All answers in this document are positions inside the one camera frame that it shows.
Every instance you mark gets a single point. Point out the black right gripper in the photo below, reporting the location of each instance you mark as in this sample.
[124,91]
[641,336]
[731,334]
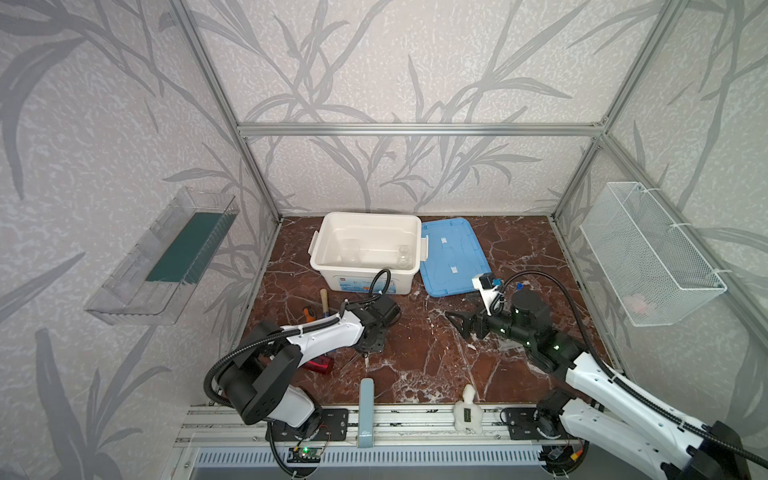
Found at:
[479,323]

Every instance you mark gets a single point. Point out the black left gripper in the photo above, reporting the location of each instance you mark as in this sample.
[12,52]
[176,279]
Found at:
[372,341]

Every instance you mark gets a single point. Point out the white plastic storage bin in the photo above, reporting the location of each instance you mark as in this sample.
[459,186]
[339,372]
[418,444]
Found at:
[380,236]

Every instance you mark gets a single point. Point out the blue plastic bin lid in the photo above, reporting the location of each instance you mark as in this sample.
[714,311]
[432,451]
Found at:
[454,258]

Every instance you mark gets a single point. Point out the small clear plastic cup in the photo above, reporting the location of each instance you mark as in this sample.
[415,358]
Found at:
[404,257]

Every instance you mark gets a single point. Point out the clear plastic measuring beaker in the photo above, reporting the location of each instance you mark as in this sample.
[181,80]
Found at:
[350,251]

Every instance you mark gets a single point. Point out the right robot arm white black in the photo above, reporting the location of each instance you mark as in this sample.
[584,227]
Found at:
[603,408]

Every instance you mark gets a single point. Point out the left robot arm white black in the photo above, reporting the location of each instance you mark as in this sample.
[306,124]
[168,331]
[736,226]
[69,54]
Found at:
[255,379]

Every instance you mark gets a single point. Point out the light blue rectangular bar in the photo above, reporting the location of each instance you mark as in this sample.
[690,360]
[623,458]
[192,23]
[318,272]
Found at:
[365,436]

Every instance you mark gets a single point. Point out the red cylindrical tool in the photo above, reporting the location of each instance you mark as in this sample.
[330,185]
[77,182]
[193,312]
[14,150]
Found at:
[322,364]

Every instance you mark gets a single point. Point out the white plastic wash bottle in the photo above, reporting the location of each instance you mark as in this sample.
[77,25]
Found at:
[468,416]

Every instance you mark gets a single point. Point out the pink object in basket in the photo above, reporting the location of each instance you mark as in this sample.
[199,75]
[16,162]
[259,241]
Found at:
[636,305]

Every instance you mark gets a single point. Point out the wooden handle brush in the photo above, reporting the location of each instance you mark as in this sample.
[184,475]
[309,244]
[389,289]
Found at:
[325,302]

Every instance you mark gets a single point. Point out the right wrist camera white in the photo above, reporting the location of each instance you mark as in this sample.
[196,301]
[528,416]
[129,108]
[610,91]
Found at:
[491,292]

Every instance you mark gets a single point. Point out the orange handled tool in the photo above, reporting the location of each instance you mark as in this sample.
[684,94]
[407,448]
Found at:
[309,314]

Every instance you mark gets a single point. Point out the white wire mesh basket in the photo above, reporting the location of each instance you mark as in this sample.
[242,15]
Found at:
[643,250]

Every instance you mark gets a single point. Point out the clear wall shelf green liner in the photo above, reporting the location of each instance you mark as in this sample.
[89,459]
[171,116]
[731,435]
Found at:
[152,285]

